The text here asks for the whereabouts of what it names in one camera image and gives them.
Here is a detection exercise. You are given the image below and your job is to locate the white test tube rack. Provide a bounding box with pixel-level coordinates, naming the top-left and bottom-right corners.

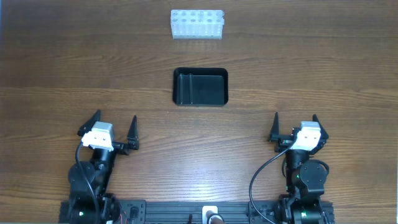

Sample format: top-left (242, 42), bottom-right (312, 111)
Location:
top-left (170, 9), bottom-right (225, 40)

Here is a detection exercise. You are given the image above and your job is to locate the mounting rail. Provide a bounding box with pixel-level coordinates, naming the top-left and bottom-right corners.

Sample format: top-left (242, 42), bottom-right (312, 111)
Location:
top-left (58, 198), bottom-right (335, 224)

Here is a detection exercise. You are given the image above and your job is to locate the black tray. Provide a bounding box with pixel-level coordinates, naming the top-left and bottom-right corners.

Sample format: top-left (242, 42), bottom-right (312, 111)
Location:
top-left (172, 67), bottom-right (229, 108)

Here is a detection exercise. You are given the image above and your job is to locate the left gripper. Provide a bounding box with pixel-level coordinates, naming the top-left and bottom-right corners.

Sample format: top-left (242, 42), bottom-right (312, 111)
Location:
top-left (76, 109), bottom-right (141, 156)

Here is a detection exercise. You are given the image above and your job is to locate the clear test tube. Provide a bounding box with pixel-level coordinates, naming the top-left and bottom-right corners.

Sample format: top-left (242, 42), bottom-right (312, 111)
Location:
top-left (187, 73), bottom-right (194, 105)
top-left (178, 73), bottom-right (185, 105)

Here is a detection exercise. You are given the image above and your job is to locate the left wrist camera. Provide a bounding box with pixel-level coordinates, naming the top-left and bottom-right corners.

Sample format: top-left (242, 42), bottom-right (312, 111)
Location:
top-left (80, 121), bottom-right (115, 152)

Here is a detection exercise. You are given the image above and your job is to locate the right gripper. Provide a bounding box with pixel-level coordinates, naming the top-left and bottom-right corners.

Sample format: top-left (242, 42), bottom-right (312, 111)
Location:
top-left (269, 111), bottom-right (330, 153)

